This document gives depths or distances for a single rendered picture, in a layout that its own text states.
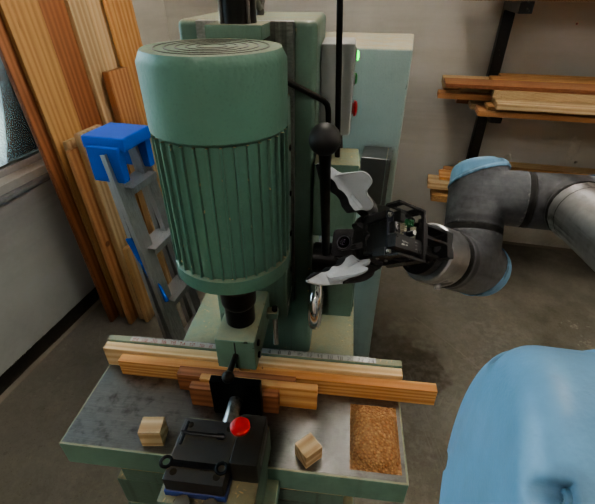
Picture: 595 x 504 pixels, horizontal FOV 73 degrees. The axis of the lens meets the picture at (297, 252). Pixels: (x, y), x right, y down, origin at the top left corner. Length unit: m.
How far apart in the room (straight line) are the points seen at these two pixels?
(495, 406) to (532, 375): 0.02
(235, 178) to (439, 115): 2.44
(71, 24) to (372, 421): 2.04
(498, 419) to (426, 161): 2.79
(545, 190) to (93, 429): 0.85
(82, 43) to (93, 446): 1.82
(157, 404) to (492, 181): 0.71
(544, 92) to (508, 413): 2.30
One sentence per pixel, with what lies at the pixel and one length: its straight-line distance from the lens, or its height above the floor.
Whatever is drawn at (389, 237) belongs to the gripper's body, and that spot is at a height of 1.31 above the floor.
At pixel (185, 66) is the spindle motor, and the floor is 1.50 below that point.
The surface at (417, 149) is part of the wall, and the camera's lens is 2.92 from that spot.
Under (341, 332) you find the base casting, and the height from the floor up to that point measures 0.80.
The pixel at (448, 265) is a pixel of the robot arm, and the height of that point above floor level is 1.24.
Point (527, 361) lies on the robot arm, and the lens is 0.19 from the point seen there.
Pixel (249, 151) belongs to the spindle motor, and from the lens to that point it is 0.48.
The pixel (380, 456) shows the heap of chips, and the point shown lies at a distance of 0.75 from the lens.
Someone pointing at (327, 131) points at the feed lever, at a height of 1.44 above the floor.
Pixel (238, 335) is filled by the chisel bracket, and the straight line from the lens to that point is 0.70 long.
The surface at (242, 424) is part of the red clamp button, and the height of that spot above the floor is 1.03.
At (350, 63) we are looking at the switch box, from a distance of 0.79.
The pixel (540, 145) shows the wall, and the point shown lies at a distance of 3.02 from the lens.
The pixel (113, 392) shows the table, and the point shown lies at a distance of 0.91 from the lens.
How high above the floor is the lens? 1.57
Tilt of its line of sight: 34 degrees down
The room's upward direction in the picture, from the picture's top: straight up
